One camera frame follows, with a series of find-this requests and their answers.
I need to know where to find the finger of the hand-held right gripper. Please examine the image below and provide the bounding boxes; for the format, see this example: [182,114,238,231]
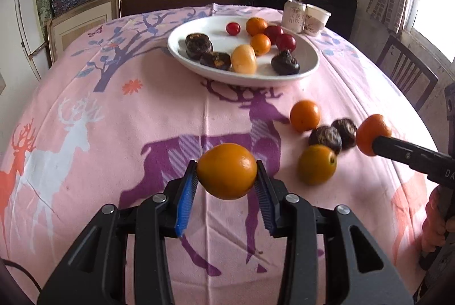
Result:
[371,136,427,178]

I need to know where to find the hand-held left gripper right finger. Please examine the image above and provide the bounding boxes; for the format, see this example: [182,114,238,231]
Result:
[253,160,415,305]

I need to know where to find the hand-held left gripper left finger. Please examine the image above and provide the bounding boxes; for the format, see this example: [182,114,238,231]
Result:
[37,160,199,305]

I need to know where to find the bumpy orange tangerine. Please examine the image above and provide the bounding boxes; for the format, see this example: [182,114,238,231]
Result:
[356,114,392,157]
[289,99,321,133]

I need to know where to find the smooth round orange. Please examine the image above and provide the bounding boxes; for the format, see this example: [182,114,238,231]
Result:
[197,143,258,201]
[250,33,272,56]

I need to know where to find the yellow citrus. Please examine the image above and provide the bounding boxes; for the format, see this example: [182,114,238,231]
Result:
[230,44,257,75]

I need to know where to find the red plum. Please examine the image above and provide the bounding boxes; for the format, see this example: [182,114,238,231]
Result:
[275,34,297,52]
[263,25,285,45]

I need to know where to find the white plate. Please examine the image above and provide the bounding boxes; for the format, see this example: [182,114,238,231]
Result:
[167,16,320,87]

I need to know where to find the small orange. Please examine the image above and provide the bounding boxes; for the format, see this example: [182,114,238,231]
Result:
[245,17,268,37]

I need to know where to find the person's right hand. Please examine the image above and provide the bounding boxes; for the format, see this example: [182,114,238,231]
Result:
[422,189,448,254]

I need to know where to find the orange with stem dot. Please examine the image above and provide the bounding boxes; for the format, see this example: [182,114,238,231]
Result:
[297,144,338,186]

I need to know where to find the dark wooden chair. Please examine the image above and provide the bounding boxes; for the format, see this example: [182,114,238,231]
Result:
[376,34,439,110]

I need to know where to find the pink deer print tablecloth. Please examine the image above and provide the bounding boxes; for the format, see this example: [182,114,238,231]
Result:
[0,3,455,305]

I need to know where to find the white paper cup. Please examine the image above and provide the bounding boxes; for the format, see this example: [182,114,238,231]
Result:
[302,4,332,38]

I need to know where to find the white drink can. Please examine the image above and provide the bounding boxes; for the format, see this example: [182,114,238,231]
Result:
[282,0,307,33]

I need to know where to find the white leaning board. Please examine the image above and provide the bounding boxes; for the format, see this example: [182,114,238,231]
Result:
[14,0,50,81]

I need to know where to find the black cable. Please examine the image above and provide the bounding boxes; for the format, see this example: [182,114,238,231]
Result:
[0,258,43,291]

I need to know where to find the beige picture frame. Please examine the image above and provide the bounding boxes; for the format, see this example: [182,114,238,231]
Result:
[46,0,121,65]

